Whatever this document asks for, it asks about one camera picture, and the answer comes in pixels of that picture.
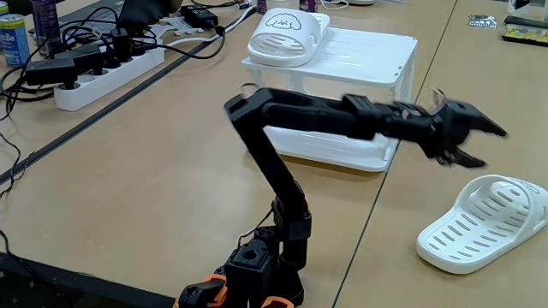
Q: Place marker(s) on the white slipper with dog print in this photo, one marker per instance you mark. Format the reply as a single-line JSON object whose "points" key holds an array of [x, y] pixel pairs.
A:
{"points": [[479, 226], [282, 38]]}

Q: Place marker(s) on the white plastic shoe rack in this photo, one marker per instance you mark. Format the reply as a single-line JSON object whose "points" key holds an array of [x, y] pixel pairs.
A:
{"points": [[364, 55]]}

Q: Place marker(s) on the black and yellow box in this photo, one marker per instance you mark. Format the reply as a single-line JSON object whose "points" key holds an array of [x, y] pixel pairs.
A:
{"points": [[524, 33]]}

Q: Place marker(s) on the white box with black part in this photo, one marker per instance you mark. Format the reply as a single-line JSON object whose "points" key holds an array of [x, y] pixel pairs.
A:
{"points": [[528, 8]]}

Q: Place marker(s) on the white paper cup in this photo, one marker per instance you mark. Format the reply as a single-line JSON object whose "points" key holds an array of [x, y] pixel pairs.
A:
{"points": [[278, 3]]}

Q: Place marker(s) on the black power brick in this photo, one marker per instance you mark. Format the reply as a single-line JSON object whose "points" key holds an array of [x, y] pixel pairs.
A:
{"points": [[199, 16]]}

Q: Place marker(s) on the white printed plastic part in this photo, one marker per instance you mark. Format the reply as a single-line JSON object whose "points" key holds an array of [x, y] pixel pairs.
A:
{"points": [[184, 26]]}

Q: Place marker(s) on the dark laptop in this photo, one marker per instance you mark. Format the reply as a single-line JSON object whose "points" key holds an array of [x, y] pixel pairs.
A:
{"points": [[145, 10]]}

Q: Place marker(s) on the black power plug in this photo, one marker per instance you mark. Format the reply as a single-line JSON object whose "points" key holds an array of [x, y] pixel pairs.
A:
{"points": [[120, 45]]}

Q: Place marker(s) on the white power strip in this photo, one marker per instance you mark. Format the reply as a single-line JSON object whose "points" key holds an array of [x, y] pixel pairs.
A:
{"points": [[107, 81]]}

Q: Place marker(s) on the black plug adapter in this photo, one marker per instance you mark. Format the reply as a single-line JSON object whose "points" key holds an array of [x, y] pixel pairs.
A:
{"points": [[81, 57], [49, 72]]}

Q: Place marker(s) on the tall purple drink can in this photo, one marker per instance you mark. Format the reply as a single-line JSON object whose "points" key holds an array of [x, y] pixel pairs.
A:
{"points": [[46, 25]]}

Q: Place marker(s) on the green blue drink can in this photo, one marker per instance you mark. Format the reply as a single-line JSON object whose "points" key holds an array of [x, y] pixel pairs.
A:
{"points": [[3, 6]]}

